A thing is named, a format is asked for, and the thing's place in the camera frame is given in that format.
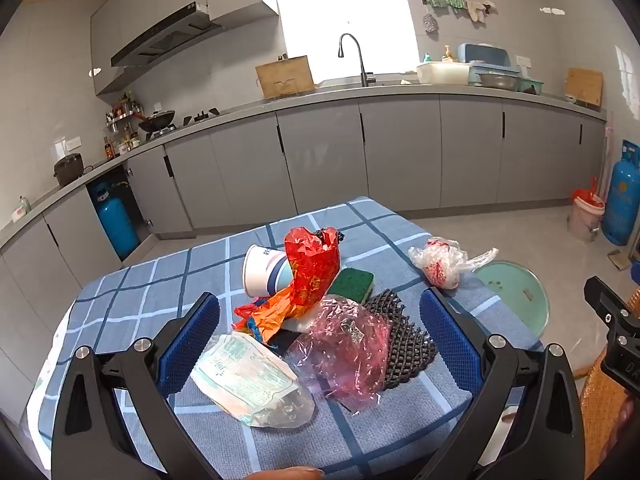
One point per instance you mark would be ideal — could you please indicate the woven wicker chair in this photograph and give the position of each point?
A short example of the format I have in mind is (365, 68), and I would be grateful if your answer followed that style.
(600, 410)

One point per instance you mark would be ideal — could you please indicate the beige hanging gloves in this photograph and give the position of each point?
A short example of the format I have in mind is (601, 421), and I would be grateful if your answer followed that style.
(480, 9)

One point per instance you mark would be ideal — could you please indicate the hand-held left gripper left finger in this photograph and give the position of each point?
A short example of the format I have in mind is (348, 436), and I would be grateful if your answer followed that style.
(192, 340)

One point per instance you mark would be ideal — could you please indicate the dark cooking pot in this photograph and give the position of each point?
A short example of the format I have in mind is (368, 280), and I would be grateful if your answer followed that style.
(69, 170)

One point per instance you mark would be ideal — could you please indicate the person's left hand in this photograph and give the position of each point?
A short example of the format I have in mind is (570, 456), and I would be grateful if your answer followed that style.
(285, 474)

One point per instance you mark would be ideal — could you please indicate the blue gas cylinder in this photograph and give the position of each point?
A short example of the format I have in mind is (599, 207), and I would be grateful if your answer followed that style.
(117, 225)
(622, 195)

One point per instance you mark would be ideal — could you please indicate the dark gooseneck faucet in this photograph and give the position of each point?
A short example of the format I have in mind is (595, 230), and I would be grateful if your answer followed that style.
(362, 67)

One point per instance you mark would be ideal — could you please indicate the blue dish rack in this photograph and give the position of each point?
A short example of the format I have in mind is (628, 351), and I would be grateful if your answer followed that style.
(487, 55)

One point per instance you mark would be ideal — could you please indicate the white plastic basin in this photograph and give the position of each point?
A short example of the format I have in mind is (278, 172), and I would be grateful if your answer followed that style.
(442, 74)

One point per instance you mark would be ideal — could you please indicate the clear printed plastic package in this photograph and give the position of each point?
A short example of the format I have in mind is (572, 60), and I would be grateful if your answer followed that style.
(245, 380)

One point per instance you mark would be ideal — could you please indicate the black wok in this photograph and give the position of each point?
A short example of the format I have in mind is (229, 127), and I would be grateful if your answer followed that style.
(157, 120)

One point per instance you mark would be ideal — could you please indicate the gas stove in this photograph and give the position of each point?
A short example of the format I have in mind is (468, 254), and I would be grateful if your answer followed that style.
(200, 117)

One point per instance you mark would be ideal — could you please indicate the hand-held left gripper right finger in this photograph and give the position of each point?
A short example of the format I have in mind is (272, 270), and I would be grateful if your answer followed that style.
(450, 340)

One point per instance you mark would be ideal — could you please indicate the yellow soap bottle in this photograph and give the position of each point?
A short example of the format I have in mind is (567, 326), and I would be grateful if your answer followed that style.
(447, 56)

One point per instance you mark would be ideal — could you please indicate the pink transparent plastic bag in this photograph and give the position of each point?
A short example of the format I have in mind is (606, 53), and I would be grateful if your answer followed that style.
(345, 355)

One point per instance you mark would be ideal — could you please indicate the white wall socket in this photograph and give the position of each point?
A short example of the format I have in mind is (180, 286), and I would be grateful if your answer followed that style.
(66, 146)

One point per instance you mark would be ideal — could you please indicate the spice rack with bottles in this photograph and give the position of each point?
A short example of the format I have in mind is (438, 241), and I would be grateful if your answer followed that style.
(122, 125)

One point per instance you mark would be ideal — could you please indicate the white red plastic bag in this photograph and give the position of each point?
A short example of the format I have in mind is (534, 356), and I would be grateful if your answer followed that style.
(440, 262)

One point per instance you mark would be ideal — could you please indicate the wooden cutting board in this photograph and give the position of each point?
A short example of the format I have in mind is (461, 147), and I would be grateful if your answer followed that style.
(584, 87)
(285, 77)

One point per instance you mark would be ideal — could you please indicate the grey kitchen base cabinets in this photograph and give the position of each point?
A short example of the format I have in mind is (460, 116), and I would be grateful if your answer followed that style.
(400, 150)

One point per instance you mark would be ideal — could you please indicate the small counter bottle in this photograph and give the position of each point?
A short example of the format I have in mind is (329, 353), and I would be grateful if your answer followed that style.
(22, 207)

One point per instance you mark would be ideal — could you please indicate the orange plastic wrapper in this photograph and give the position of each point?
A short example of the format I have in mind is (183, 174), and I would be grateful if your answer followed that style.
(272, 315)

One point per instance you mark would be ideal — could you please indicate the green hanging cloth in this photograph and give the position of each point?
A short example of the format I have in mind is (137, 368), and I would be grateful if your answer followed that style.
(442, 1)

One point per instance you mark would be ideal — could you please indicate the green scouring sponge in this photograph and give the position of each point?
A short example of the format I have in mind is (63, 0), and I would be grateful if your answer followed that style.
(352, 285)

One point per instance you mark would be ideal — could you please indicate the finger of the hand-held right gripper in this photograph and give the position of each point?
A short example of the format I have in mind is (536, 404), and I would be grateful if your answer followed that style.
(605, 300)

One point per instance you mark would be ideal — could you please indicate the bright window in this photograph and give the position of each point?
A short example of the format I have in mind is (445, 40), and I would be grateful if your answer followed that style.
(345, 0)

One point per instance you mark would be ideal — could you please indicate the hanging scrub ball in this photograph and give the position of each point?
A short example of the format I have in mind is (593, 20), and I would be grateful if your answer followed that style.
(430, 24)

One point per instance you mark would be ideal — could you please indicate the white bucket with red bag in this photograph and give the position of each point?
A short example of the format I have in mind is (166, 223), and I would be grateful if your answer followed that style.
(585, 220)

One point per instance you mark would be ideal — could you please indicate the green round stool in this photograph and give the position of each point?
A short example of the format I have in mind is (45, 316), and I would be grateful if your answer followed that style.
(510, 300)

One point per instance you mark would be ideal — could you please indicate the white paper cup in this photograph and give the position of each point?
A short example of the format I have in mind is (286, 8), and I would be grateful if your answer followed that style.
(262, 270)

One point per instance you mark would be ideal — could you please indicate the metal basin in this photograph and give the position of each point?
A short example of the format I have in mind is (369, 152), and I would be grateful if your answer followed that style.
(500, 81)

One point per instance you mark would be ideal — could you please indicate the black range hood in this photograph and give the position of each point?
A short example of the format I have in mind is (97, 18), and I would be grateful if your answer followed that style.
(165, 35)

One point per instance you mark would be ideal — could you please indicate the blue plaid tablecloth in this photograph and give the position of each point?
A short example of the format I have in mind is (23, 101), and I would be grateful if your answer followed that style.
(350, 437)

